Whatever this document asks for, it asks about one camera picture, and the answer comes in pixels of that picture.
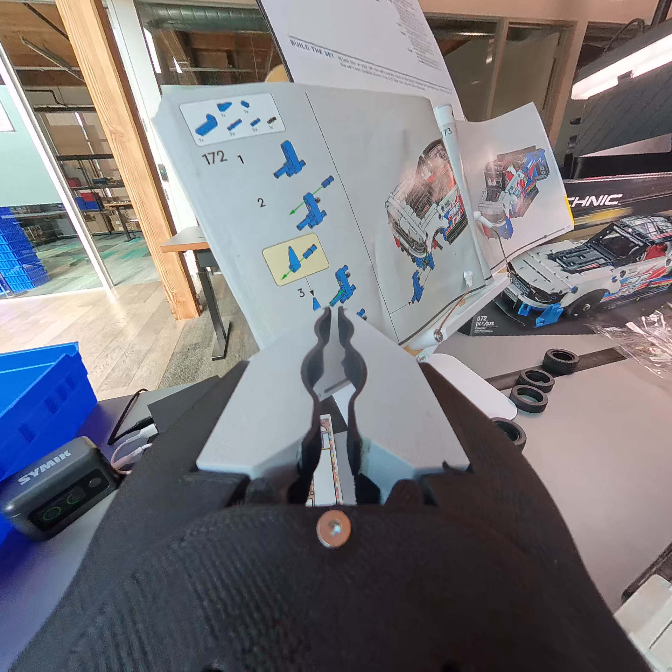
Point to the black toy tyre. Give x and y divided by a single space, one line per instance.
517 435
522 382
547 363
515 400

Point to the white book stand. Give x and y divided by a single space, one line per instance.
462 378

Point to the blue plastic crate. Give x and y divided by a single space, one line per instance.
42 399

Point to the crumpled clear plastic bag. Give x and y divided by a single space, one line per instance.
640 341

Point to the printed white paper sheet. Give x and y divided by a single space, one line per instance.
357 47

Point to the black box device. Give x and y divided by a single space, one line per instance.
183 404

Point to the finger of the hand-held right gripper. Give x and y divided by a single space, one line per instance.
645 614

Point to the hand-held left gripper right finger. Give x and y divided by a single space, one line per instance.
409 414

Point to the stack of blue crates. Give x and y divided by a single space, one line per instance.
21 252

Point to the brick set instruction booklet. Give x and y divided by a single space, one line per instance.
367 183

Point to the black lamp panel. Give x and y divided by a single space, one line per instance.
630 120

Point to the black toy set box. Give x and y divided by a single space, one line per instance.
645 194

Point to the wooden post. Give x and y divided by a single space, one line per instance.
120 157

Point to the dark standing desk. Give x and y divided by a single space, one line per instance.
183 242

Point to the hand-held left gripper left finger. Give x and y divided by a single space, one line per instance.
257 414

